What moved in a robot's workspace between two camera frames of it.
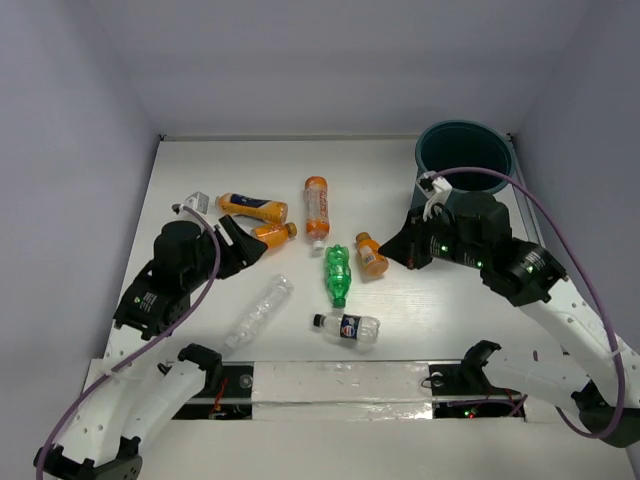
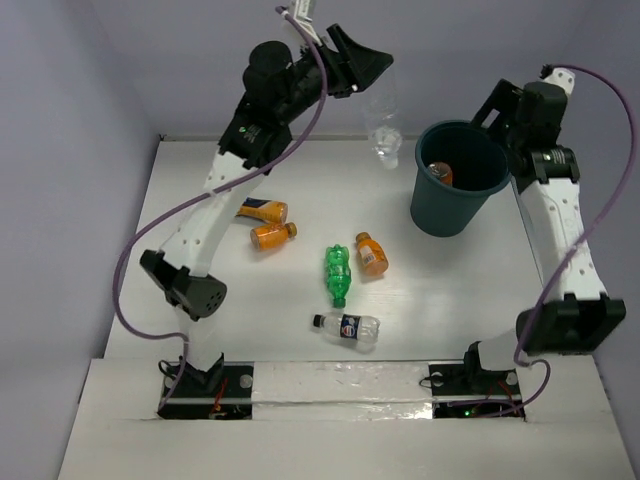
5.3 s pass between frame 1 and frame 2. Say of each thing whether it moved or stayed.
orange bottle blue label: stayed
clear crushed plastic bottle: moved
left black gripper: moved
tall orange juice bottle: moved
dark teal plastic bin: stayed
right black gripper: moved
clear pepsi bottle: stayed
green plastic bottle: stayed
